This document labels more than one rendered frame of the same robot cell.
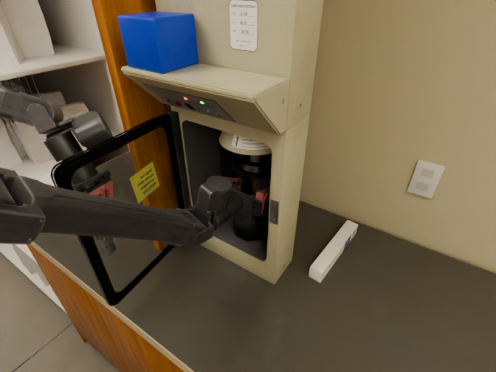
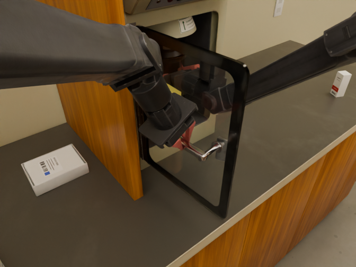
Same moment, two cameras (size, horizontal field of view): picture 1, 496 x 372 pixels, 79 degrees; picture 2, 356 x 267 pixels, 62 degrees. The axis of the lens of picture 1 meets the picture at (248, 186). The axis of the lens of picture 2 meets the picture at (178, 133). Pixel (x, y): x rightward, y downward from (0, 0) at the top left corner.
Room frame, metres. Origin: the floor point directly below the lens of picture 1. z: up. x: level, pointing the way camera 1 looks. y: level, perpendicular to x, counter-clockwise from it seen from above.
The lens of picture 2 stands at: (0.41, 0.79, 1.59)
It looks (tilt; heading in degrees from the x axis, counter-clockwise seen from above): 37 degrees down; 288
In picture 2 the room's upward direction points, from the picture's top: straight up
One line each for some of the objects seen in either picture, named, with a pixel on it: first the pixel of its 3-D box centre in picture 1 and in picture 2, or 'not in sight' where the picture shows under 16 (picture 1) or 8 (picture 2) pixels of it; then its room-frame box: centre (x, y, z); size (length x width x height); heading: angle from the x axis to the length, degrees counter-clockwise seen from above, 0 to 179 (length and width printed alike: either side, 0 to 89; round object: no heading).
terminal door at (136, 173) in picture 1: (139, 210); (181, 127); (0.57, 0.26, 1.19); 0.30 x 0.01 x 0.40; 152
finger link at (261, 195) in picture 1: (255, 196); not in sight; (0.64, -0.02, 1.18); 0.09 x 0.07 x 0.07; 146
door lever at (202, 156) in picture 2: not in sight; (196, 144); (0.52, 0.33, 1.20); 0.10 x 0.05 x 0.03; 152
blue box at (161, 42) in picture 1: (160, 40); not in sight; (0.64, 0.17, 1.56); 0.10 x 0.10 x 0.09; 56
